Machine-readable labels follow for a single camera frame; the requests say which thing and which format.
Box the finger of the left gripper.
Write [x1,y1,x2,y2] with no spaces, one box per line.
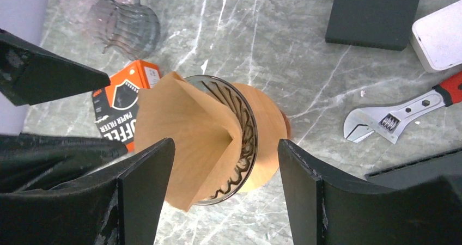
[1,29,111,106]
[1,133,128,193]

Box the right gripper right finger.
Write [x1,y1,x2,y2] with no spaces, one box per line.
[278,139,461,244]

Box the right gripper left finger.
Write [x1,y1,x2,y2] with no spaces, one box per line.
[1,138,175,244]

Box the orange coffee filter box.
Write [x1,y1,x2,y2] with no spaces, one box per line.
[92,60,161,152]

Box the brown paper coffee filter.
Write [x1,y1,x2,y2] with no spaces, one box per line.
[134,72,242,211]

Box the clear glass dripper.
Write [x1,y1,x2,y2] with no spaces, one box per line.
[184,74,259,206]

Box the grey glass dripper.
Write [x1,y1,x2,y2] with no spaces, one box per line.
[88,0,161,60]

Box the black block near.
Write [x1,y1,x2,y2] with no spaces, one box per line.
[365,148,461,189]

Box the black block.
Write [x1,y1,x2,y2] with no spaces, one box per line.
[365,148,461,189]
[325,0,420,51]

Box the black block far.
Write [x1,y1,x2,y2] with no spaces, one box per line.
[325,0,420,51]

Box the red handled adjustable wrench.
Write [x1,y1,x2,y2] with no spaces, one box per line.
[343,72,461,144]

